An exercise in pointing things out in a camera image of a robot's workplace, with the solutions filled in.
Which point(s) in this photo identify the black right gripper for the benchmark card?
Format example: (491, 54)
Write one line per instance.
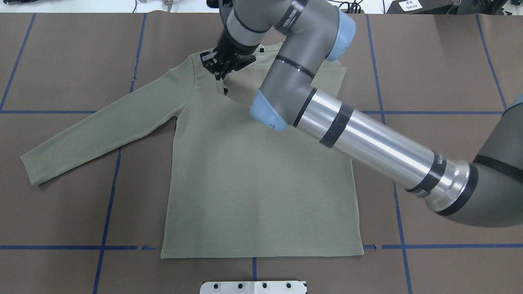
(229, 50)

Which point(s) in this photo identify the olive green long-sleeve shirt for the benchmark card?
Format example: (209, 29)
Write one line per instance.
(237, 188)

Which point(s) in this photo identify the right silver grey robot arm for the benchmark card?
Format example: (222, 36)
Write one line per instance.
(484, 193)

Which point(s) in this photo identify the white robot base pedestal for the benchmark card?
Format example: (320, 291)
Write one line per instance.
(254, 287)

